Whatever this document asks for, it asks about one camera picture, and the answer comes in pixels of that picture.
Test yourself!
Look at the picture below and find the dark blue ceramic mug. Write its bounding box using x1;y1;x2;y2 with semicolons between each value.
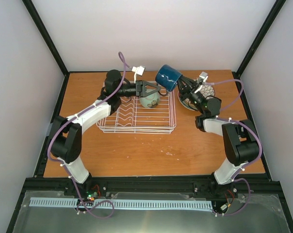
155;65;182;92

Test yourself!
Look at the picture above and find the green floral ceramic bowl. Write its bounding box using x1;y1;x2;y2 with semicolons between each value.
139;92;160;108

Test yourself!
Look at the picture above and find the black enclosure frame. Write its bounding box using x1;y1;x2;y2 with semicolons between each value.
7;0;285;233

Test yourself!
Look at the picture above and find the light blue cable duct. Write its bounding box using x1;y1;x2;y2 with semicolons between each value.
29;198;212;212

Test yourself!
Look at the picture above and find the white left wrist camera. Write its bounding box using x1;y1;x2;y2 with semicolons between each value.
131;66;145;83

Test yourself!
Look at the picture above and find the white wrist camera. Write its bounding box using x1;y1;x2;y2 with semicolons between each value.
131;66;145;83
194;72;209;93

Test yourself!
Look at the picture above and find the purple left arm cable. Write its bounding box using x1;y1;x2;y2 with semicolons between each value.
47;51;132;219

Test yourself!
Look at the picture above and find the white wire dish rack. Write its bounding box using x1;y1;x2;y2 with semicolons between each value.
97;87;176;134

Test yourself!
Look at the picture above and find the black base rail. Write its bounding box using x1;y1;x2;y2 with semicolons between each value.
22;176;282;195

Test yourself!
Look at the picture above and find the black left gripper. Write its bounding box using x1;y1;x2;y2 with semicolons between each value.
117;80;161;98

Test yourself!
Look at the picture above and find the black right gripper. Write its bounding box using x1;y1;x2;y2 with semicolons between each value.
174;74;205;115

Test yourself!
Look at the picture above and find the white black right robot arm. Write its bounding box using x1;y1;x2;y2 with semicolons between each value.
177;72;262;186

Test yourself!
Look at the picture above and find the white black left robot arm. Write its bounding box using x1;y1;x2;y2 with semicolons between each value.
47;69;161;196

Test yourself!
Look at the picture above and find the floral patterned plate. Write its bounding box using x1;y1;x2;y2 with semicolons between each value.
200;83;215;98

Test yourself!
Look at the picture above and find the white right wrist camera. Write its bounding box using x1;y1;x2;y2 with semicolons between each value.
194;72;209;93

